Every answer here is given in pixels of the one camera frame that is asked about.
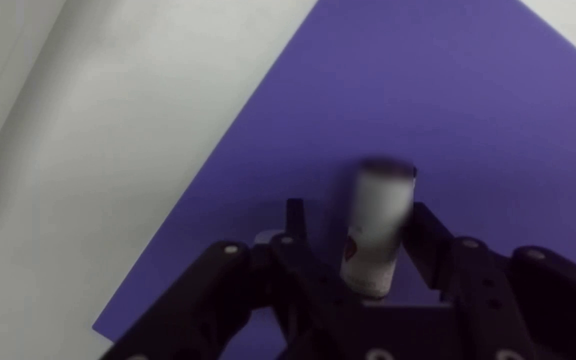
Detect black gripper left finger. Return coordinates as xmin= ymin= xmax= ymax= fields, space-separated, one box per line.
xmin=99 ymin=196 xmax=372 ymax=360

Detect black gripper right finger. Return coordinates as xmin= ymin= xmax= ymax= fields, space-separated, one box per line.
xmin=398 ymin=200 xmax=576 ymax=360

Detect white bottle with black cap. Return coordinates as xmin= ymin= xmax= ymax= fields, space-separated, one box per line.
xmin=338 ymin=155 xmax=421 ymax=303

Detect purple mat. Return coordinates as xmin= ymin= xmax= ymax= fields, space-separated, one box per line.
xmin=90 ymin=0 xmax=576 ymax=360

